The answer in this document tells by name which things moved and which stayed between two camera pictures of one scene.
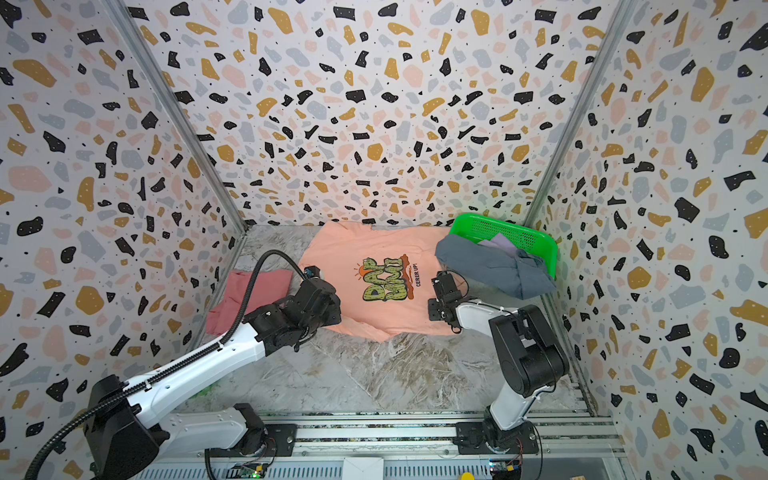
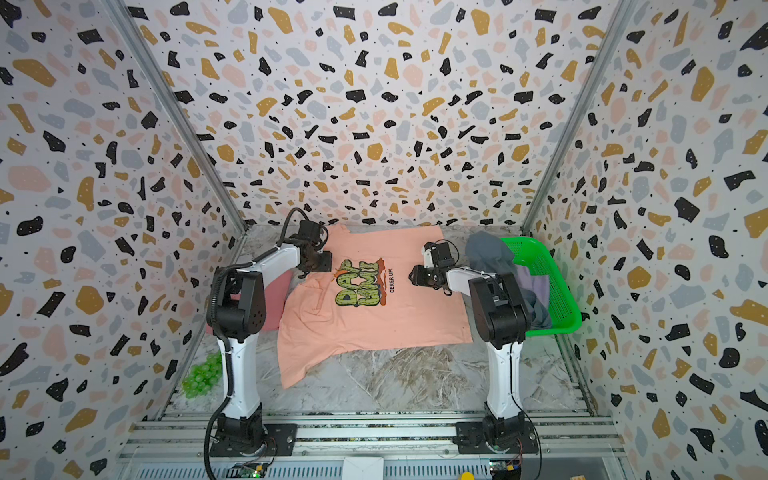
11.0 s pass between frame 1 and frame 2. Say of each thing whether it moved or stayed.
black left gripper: moved
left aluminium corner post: stayed
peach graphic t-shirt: moved
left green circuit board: stayed
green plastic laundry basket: moved
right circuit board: stayed
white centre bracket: stayed
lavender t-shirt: moved
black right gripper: moved
